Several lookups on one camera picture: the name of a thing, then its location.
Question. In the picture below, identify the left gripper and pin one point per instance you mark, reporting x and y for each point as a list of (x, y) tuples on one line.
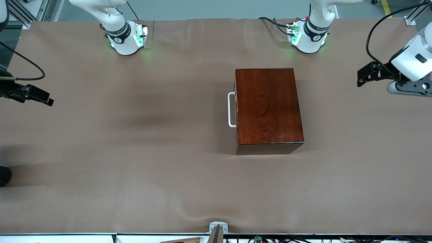
[(386, 72)]

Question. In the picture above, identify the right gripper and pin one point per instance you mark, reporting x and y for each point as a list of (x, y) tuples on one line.
[(7, 90)]

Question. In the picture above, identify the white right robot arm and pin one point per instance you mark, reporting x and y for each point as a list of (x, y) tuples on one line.
[(123, 44)]

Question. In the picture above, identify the black round object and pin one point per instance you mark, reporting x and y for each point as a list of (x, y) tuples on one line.
[(4, 176)]

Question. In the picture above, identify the dark brown wooden cabinet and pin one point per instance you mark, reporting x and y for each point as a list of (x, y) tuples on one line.
[(270, 108)]

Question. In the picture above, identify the brown table cloth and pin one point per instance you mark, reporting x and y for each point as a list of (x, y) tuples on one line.
[(135, 168)]

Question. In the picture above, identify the green connector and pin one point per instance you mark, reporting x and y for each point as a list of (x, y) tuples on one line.
[(258, 239)]

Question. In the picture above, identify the light wooden board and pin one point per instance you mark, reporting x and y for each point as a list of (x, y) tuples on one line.
[(182, 241)]

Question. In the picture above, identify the aluminium profile with bracket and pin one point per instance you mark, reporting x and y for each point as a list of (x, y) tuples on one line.
[(410, 21)]

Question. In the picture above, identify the aluminium frame with black bars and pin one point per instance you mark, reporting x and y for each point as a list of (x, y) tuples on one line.
[(25, 18)]

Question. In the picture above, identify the white table edge rail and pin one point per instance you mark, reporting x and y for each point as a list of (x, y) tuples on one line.
[(67, 239)]

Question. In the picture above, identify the grey clamp bracket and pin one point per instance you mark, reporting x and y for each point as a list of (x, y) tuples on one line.
[(218, 224)]

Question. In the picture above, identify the grey metal post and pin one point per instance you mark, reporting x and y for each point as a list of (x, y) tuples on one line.
[(216, 236)]

